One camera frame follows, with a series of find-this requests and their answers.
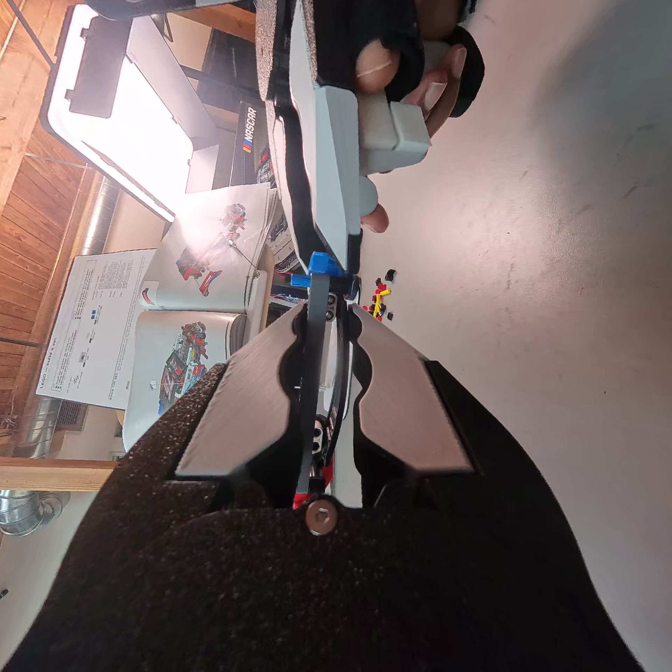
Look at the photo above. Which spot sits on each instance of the printed paper sheet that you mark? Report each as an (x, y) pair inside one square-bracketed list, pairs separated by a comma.
[(89, 325)]

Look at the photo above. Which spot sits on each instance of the open toy instruction booklet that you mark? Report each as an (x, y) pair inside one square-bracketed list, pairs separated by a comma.
[(210, 246)]

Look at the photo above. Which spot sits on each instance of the grey desk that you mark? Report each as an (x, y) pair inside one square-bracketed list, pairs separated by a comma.
[(525, 262)]

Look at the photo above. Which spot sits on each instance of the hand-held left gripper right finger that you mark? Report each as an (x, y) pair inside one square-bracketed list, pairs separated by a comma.
[(409, 409)]

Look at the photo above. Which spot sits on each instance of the toy brick car assembly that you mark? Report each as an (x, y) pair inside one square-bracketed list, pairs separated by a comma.
[(317, 325)]

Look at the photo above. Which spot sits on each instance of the small red yellow toy bricks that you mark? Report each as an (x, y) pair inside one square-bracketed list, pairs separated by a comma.
[(379, 304)]

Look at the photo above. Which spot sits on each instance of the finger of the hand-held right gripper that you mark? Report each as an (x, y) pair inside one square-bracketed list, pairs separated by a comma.
[(336, 173)]

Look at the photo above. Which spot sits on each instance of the metal ventilation duct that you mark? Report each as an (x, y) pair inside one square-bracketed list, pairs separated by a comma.
[(97, 220), (31, 512)]

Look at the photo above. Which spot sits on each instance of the skylight window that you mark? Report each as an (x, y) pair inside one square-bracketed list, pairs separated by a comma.
[(136, 120)]

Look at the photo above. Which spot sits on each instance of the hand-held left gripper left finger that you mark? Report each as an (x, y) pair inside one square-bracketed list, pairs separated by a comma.
[(241, 399)]

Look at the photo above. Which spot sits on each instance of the black toy set box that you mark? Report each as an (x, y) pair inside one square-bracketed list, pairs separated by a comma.
[(249, 136)]

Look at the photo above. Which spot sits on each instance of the wooden beam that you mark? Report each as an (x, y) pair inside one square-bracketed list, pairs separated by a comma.
[(52, 472)]

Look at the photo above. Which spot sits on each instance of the person's right hand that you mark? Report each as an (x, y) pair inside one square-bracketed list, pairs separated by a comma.
[(375, 65)]

